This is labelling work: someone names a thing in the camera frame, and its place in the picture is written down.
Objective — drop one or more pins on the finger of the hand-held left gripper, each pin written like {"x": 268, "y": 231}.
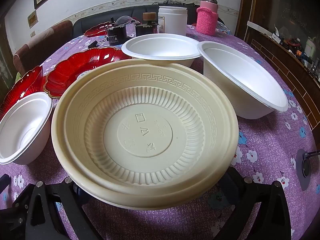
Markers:
{"x": 3, "y": 181}

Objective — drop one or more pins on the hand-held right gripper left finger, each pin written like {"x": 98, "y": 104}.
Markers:
{"x": 62, "y": 200}

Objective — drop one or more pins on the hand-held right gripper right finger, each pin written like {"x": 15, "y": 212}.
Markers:
{"x": 250, "y": 200}

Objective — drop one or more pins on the cream embossed plastic plate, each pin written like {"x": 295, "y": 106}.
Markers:
{"x": 150, "y": 204}
{"x": 140, "y": 130}

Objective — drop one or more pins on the white disposable bowl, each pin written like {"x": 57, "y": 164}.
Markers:
{"x": 225, "y": 85}
{"x": 22, "y": 125}
{"x": 160, "y": 46}

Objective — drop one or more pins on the purple floral tablecloth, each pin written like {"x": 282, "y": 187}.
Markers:
{"x": 262, "y": 135}

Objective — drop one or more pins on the red gold-rimmed glass plate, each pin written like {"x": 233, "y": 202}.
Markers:
{"x": 96, "y": 31}
{"x": 22, "y": 87}
{"x": 75, "y": 65}

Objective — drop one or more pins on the brown upholstered chair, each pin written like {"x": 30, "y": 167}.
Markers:
{"x": 37, "y": 47}

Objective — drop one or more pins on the dark wooden cabinet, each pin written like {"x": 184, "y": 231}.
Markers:
{"x": 287, "y": 65}

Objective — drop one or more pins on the printed plastic bag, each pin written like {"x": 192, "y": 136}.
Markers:
{"x": 223, "y": 27}

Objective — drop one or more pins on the pink thermos with knit sleeve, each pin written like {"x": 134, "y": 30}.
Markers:
{"x": 206, "y": 22}

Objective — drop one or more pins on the white plastic jar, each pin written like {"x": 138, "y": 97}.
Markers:
{"x": 172, "y": 20}

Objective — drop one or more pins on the brown capped bottle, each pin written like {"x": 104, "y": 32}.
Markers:
{"x": 149, "y": 17}

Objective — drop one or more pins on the grey round disc mount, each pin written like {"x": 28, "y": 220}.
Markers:
{"x": 303, "y": 170}

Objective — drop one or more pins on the yellow wall sticker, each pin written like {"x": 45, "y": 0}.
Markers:
{"x": 32, "y": 19}

